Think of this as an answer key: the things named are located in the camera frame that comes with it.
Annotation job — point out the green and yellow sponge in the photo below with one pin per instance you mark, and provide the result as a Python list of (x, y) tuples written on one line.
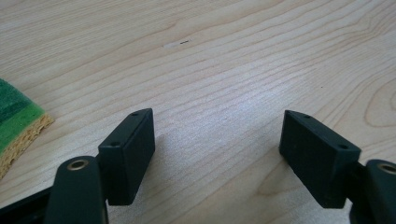
[(15, 121)]

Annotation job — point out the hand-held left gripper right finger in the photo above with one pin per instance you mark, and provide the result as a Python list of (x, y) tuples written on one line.
[(314, 155)]

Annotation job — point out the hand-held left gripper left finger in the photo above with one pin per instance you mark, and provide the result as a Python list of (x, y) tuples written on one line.
[(126, 161)]

